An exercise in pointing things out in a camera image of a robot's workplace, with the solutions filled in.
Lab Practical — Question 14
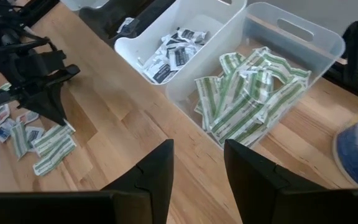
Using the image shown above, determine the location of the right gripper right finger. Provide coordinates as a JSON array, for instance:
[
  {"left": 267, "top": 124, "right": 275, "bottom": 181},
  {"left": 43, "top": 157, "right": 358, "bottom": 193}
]
[{"left": 224, "top": 139, "right": 358, "bottom": 224}]

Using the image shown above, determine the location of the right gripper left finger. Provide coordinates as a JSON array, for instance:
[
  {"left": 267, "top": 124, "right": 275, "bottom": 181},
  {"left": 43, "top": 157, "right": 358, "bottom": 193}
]
[{"left": 0, "top": 139, "right": 175, "bottom": 224}]

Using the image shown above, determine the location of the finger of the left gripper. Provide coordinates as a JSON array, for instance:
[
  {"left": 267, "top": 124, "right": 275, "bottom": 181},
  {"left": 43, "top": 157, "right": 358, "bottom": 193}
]
[
  {"left": 19, "top": 88, "right": 52, "bottom": 121},
  {"left": 42, "top": 81, "right": 68, "bottom": 127}
]

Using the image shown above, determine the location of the white packet red print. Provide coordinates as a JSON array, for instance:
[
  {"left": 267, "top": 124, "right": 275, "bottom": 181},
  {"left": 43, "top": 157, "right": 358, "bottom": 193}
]
[
  {"left": 0, "top": 104, "right": 11, "bottom": 125},
  {"left": 16, "top": 110, "right": 40, "bottom": 125}
]

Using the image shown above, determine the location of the clear plastic bin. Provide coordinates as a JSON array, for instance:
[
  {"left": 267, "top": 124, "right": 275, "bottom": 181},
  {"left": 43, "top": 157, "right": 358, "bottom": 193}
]
[{"left": 165, "top": 2, "right": 346, "bottom": 149}]

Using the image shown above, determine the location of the white plastic bin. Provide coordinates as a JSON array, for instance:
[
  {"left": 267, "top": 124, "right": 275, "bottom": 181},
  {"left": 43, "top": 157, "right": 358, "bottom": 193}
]
[{"left": 114, "top": 0, "right": 248, "bottom": 94}]

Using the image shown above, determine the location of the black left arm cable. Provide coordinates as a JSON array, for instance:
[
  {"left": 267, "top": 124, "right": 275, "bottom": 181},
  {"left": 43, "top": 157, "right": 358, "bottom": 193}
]
[{"left": 0, "top": 29, "right": 58, "bottom": 54}]

